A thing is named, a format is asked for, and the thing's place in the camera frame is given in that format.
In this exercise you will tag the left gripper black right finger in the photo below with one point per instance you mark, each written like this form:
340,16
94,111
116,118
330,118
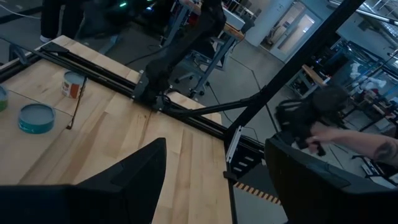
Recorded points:
326,196

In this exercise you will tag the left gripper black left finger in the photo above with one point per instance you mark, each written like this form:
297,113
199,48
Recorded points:
109,196

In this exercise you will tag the teal bin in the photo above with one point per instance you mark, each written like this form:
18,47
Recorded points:
36,116

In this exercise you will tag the green sliced peaches can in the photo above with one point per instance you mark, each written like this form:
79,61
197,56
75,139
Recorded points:
2,104

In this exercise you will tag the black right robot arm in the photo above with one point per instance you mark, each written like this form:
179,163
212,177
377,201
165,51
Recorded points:
186,40

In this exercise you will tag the person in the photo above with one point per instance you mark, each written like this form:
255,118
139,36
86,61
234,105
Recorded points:
51,18
329,99

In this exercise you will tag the red white tomato can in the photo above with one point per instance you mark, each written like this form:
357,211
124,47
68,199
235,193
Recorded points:
71,88

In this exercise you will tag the small wooden bench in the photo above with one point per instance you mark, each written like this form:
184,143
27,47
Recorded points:
314,76

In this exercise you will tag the white cloth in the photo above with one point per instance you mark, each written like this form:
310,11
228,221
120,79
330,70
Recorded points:
370,82

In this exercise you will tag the workbench with grey legs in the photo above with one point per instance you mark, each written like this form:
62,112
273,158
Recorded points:
217,62

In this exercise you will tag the white frame bracket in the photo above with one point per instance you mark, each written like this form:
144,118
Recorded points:
234,144

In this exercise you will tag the black aluminium rig frame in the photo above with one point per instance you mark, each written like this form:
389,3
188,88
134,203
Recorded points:
295,65

